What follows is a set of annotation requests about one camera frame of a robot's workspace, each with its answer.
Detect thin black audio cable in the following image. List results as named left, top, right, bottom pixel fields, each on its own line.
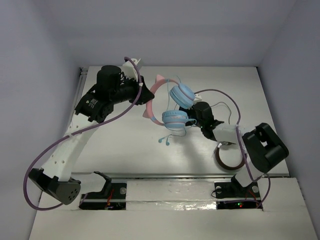
left=199, top=101, right=232, bottom=126

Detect white foam front board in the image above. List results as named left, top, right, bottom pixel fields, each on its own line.
left=27, top=177, right=320, bottom=240

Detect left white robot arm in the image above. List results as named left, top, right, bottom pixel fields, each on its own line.
left=23, top=58, right=155, bottom=211

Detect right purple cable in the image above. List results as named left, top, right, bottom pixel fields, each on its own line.
left=193, top=88, right=272, bottom=208

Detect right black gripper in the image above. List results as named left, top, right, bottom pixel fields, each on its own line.
left=173, top=105, right=205, bottom=129

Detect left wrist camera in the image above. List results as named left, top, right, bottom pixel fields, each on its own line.
left=121, top=58, right=143, bottom=80

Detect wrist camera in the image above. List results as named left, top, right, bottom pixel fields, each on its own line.
left=121, top=58, right=143, bottom=80
left=193, top=93, right=203, bottom=103

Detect pink blue cat-ear headphones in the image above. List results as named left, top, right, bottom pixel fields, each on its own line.
left=142, top=74, right=195, bottom=130

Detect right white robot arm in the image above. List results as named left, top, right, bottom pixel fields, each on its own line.
left=179, top=101, right=289, bottom=197

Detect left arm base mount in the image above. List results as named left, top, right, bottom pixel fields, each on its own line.
left=78, top=171, right=127, bottom=211

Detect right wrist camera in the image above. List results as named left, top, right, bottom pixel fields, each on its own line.
left=193, top=93, right=203, bottom=103

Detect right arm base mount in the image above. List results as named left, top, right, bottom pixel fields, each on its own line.
left=210, top=176, right=266, bottom=210

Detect brown silver headphones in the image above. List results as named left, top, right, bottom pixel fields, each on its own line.
left=213, top=142, right=245, bottom=171

